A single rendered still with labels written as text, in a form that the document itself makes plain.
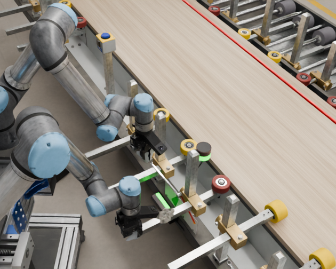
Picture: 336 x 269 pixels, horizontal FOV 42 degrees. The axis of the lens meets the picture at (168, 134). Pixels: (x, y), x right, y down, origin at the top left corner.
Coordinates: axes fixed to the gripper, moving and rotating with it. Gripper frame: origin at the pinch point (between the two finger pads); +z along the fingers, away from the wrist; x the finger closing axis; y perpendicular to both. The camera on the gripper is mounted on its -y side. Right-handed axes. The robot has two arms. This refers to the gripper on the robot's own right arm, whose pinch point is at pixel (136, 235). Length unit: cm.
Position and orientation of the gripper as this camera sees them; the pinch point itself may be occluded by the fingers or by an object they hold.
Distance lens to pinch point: 183.7
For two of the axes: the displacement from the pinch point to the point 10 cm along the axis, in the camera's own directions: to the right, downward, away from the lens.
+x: 5.2, 6.1, -5.9
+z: -0.4, 7.1, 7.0
